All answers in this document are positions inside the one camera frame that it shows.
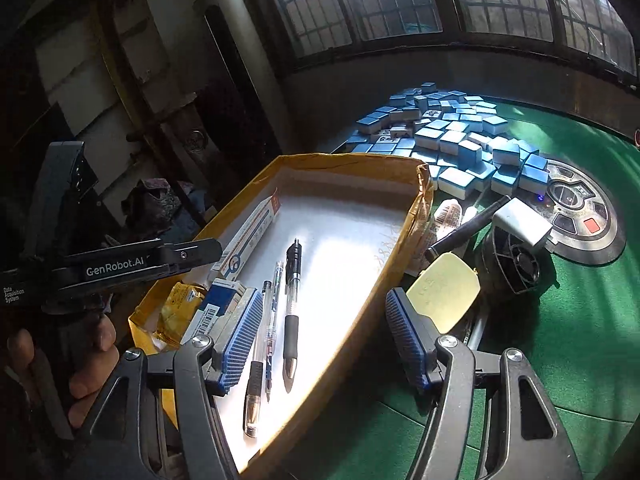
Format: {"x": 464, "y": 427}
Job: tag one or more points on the white printed tube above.
{"x": 447, "y": 215}

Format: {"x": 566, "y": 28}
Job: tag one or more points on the floral fabric bag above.
{"x": 155, "y": 200}

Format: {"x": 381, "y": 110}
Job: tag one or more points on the dark wooden chair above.
{"x": 200, "y": 125}

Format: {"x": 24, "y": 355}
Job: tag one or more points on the round table control panel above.
{"x": 600, "y": 245}

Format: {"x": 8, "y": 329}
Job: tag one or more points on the silver white power adapter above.
{"x": 522, "y": 222}

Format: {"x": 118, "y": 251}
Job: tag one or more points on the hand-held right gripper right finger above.
{"x": 407, "y": 345}

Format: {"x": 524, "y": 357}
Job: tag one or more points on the pile of blue mahjong tiles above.
{"x": 450, "y": 140}

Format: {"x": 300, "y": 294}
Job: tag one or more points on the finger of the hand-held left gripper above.
{"x": 195, "y": 252}

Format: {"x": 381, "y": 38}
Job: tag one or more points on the black tape dispenser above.
{"x": 520, "y": 265}

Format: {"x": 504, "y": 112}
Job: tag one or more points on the yellow printed packet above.
{"x": 182, "y": 305}

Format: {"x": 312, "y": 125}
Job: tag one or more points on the person's left hand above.
{"x": 97, "y": 340}

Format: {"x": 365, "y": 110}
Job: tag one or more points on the clear pen black grip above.
{"x": 254, "y": 385}

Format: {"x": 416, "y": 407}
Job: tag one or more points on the clear slim pen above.
{"x": 273, "y": 320}

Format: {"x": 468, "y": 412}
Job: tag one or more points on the white standing air conditioner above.
{"x": 227, "y": 5}

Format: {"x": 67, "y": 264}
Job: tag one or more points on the barred window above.
{"x": 350, "y": 0}

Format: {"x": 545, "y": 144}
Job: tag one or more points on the yellow taped cardboard box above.
{"x": 340, "y": 240}

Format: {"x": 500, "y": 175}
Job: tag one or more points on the small blue white carton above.
{"x": 217, "y": 305}

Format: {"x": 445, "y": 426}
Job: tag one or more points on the thick black pen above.
{"x": 465, "y": 232}

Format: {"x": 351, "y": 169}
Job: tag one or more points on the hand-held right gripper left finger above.
{"x": 242, "y": 340}

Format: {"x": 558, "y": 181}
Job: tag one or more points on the black gel pen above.
{"x": 291, "y": 330}

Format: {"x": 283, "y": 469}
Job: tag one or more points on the long white blue carton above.
{"x": 250, "y": 237}

